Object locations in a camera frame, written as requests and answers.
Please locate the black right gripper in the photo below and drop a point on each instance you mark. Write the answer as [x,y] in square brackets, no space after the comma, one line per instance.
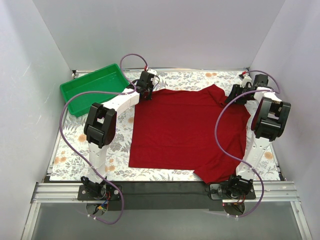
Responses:
[235,92]

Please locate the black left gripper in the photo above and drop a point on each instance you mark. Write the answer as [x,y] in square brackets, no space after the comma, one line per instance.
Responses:
[145,93]

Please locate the red t shirt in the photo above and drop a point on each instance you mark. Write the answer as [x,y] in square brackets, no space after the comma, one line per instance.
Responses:
[189,130]

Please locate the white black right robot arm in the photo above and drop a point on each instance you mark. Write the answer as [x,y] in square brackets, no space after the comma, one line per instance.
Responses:
[268,124]

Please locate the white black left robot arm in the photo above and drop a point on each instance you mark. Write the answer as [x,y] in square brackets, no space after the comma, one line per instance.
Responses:
[100,129]

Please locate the green plastic tray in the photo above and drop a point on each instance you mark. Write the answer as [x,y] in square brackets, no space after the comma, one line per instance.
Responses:
[107,79]

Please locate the floral patterned table mat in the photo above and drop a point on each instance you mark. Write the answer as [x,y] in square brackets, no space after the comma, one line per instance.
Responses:
[68,166]

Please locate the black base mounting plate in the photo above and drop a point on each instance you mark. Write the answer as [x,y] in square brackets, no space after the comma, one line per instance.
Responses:
[157,195]

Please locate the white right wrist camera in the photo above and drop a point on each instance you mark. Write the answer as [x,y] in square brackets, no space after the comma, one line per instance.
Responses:
[246,79]

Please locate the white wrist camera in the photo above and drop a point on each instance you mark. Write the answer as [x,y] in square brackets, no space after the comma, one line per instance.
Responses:
[246,79]
[150,74]

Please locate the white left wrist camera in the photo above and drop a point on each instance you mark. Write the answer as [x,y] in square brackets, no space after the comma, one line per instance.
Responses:
[150,74]

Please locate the aluminium frame rail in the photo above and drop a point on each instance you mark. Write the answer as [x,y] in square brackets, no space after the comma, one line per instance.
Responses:
[67,192]

